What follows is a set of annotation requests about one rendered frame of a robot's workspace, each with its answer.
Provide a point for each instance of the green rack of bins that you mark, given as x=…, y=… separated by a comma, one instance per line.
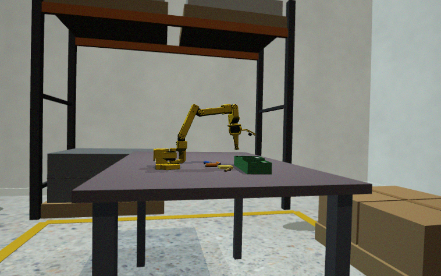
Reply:
x=253, y=164

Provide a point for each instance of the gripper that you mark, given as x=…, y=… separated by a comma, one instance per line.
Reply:
x=235, y=130

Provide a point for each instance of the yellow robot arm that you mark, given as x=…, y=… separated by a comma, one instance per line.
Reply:
x=162, y=155

